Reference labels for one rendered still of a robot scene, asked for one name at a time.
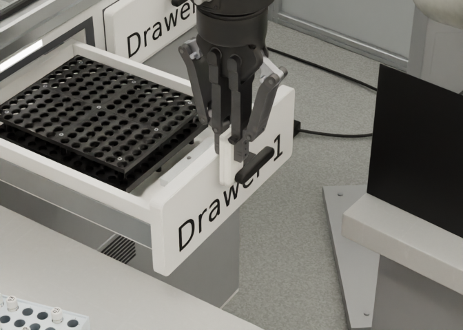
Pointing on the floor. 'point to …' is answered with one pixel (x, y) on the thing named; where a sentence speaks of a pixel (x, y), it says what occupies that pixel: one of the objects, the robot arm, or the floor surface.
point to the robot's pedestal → (409, 266)
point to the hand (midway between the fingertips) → (231, 156)
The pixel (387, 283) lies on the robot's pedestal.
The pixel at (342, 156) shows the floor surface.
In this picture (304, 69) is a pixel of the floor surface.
